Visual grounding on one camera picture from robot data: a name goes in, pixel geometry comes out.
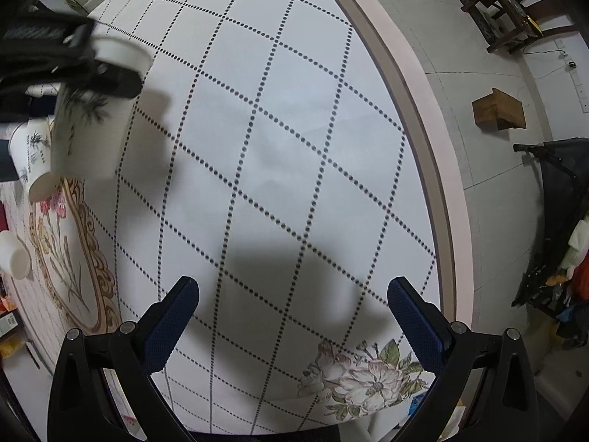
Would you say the black folding cart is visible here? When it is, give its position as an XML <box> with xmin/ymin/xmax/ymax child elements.
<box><xmin>512</xmin><ymin>138</ymin><xmax>588</xmax><ymax>347</ymax></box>

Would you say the dark green cup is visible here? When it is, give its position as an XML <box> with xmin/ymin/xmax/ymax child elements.
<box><xmin>0</xmin><ymin>140</ymin><xmax>19</xmax><ymax>183</ymax></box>

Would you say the small wooden stool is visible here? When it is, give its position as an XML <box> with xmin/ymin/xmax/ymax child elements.
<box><xmin>472</xmin><ymin>88</ymin><xmax>527</xmax><ymax>131</ymax></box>

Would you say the plain white paper cup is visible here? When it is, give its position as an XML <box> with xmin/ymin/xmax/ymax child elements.
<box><xmin>0</xmin><ymin>231</ymin><xmax>31</xmax><ymax>280</ymax></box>

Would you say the white bamboo print paper cup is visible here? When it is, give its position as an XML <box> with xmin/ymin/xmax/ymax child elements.
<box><xmin>51</xmin><ymin>36</ymin><xmax>152</xmax><ymax>180</ymax></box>

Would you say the floral grid tablecloth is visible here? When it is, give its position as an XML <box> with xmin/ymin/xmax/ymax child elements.
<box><xmin>1</xmin><ymin>0</ymin><xmax>449</xmax><ymax>441</ymax></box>

